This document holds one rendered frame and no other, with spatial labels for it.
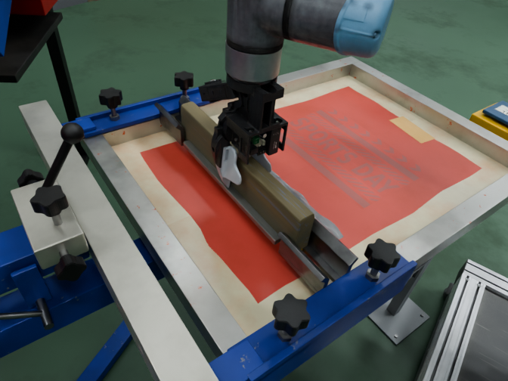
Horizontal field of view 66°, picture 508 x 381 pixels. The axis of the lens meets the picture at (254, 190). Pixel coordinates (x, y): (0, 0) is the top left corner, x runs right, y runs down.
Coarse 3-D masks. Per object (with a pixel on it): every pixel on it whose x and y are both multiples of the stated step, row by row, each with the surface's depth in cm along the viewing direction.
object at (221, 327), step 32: (320, 64) 109; (352, 64) 111; (416, 96) 100; (128, 128) 81; (160, 128) 85; (448, 128) 94; (480, 128) 91; (96, 160) 72; (128, 192) 66; (480, 192) 74; (160, 224) 62; (448, 224) 67; (160, 256) 57; (416, 256) 61; (192, 288) 54; (192, 320) 54; (224, 320) 51; (224, 352) 48
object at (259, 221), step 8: (184, 144) 77; (192, 144) 77; (192, 152) 75; (200, 160) 73; (208, 160) 74; (208, 168) 72; (216, 176) 70; (224, 184) 69; (232, 192) 68; (240, 200) 66; (240, 208) 66; (248, 208) 65; (248, 216) 65; (256, 216) 64; (256, 224) 63; (264, 224) 63; (264, 232) 62; (272, 232) 62; (272, 240) 61
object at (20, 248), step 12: (12, 228) 53; (0, 240) 51; (12, 240) 51; (24, 240) 51; (0, 252) 50; (12, 252) 50; (24, 252) 50; (84, 252) 55; (0, 264) 48; (12, 264) 49; (24, 264) 50; (36, 264) 51; (0, 276) 49; (0, 288) 50; (12, 288) 51
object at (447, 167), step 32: (416, 160) 85; (448, 160) 86; (320, 192) 75; (416, 192) 78; (224, 224) 68; (352, 224) 70; (384, 224) 71; (224, 256) 62; (256, 256) 63; (256, 288) 59
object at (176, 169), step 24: (336, 96) 104; (360, 96) 105; (288, 120) 93; (360, 120) 96; (384, 120) 97; (168, 144) 83; (168, 168) 77; (192, 168) 78; (288, 168) 80; (192, 192) 73; (216, 192) 73
